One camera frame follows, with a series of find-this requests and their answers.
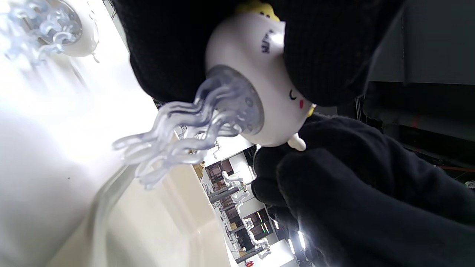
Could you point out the person's right hand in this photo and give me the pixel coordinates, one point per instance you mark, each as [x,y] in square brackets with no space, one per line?
[352,193]

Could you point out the person's left hand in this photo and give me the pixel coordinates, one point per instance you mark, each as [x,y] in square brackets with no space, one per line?
[167,44]

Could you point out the white jellyfish mechanical toy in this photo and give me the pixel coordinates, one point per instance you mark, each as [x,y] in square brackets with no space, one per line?
[237,48]
[87,33]

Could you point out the row of ceiling light strips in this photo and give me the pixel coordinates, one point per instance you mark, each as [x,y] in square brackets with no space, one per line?
[301,239]

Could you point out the row of white robot arms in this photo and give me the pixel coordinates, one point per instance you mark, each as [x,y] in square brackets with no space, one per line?
[227,177]

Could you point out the beige plastic tray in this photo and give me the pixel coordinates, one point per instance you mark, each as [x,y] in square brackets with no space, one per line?
[156,230]

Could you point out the white metal frame rack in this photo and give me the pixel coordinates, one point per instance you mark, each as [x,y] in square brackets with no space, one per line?
[438,37]

